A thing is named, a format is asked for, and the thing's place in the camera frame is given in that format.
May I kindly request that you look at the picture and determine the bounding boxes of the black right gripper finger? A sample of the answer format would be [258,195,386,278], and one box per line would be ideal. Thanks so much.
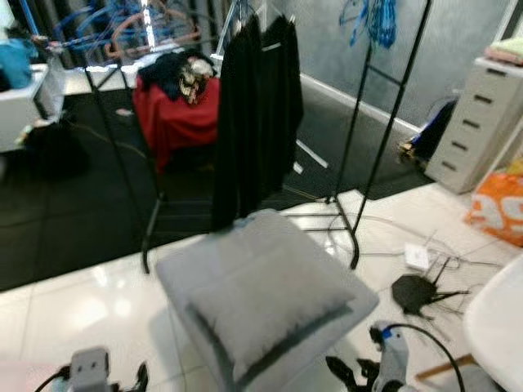
[325,355,362,388]

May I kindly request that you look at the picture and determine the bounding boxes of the wooden chair leg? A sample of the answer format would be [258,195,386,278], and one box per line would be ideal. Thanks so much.
[414,353,476,381]

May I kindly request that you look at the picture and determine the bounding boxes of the grey square pillow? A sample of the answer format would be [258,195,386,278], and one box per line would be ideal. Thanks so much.
[186,243,358,385]

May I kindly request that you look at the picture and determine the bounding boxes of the white plastic chair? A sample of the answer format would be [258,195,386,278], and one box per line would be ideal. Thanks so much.
[463,252,523,392]

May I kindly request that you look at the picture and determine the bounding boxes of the black router with antennas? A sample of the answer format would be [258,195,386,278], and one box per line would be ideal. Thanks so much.
[391,256,472,317]

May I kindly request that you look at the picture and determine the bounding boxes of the white square adapter box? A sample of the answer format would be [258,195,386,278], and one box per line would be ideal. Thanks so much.
[404,243,432,271]

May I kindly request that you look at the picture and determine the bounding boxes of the black metal clothes rack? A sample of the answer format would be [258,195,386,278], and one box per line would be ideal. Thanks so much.
[80,0,435,274]

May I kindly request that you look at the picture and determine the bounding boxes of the black floor rug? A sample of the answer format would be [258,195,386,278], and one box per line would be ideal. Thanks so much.
[0,82,458,292]

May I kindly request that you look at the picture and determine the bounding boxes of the orange white plastic bag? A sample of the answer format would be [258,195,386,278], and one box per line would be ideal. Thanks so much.
[465,167,523,247]

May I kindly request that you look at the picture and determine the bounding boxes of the white flat strip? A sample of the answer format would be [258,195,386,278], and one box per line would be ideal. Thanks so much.
[293,138,329,170]

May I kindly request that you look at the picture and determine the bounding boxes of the black bag on floor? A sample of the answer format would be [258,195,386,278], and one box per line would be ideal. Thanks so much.
[15,118,92,178]

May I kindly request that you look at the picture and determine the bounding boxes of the dark bag beside cabinet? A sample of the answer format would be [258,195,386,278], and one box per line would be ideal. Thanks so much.
[400,98,459,167]

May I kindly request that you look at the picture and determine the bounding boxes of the black hanging garment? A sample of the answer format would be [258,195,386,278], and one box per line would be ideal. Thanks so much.
[211,14,305,234]

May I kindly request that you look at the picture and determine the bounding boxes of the red cloth covered stand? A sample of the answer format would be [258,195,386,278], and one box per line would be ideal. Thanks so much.
[133,75,222,173]

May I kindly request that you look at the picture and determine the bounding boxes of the white drawer cabinet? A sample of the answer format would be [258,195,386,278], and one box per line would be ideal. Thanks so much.
[424,57,523,195]

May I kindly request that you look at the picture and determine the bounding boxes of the white low cabinet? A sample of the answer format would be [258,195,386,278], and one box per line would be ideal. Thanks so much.
[0,64,67,153]

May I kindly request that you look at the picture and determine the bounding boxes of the dark clothes pile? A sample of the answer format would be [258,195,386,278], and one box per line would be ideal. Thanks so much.
[137,51,220,105]

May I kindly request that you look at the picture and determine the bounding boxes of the teal bag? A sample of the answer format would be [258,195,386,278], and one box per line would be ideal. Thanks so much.
[0,37,38,91]

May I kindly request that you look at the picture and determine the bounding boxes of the blue hangers bunch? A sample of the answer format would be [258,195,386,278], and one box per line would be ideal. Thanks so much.
[339,0,400,48]

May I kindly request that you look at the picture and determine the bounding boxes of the pink folded towels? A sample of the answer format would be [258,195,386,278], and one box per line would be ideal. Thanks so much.
[485,36,523,67]

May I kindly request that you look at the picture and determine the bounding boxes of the blue and orange hangers heap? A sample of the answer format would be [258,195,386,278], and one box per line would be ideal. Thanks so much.
[49,0,215,56]

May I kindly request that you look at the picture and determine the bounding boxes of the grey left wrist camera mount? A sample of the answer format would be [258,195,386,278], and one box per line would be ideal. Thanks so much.
[69,346,113,392]

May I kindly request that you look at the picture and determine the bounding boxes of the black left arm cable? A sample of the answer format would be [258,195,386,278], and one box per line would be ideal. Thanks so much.
[33,367,74,392]

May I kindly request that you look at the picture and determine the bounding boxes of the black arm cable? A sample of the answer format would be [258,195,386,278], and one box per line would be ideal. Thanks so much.
[33,367,74,392]
[391,323,465,392]

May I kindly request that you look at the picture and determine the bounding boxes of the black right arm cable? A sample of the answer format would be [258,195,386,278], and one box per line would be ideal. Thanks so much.
[391,323,465,392]

